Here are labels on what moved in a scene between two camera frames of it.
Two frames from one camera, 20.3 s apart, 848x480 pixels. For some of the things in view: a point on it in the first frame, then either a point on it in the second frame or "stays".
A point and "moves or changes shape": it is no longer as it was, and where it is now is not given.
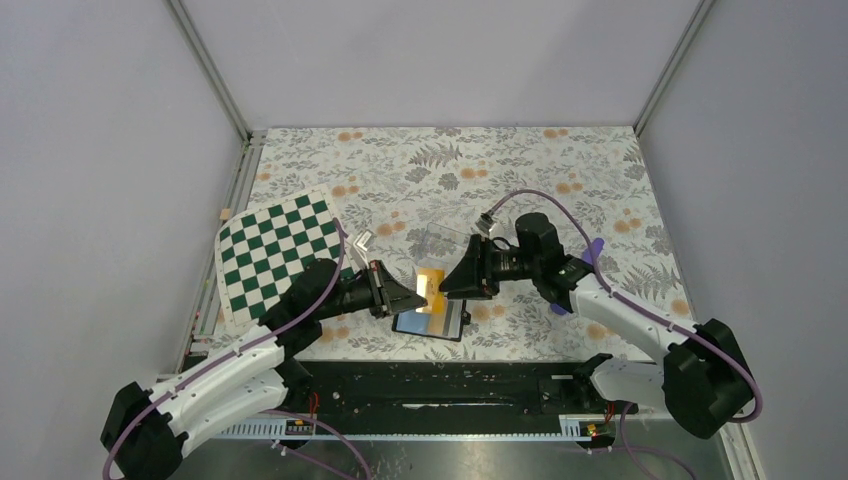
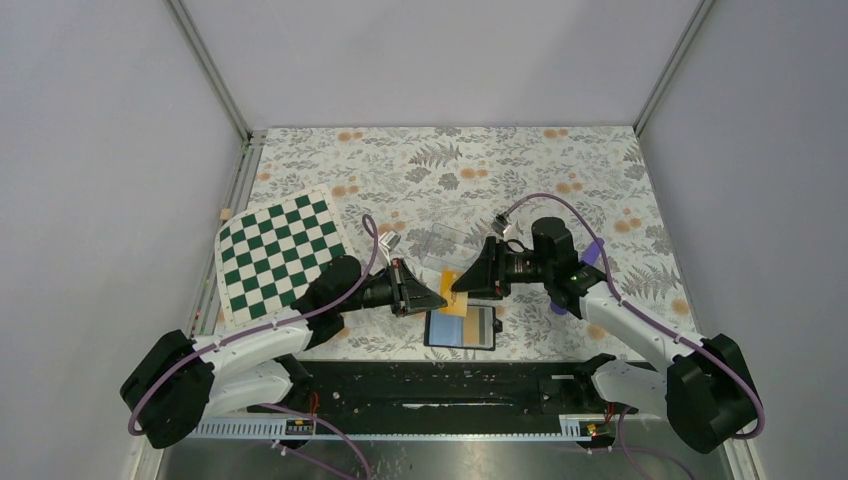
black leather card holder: [442, 318] moves or changes shape
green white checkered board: [262, 253] stays
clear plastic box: [441, 250] stays
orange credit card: [436, 322] to [472, 326]
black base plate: [463, 390] stays
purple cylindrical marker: [588, 257] stays
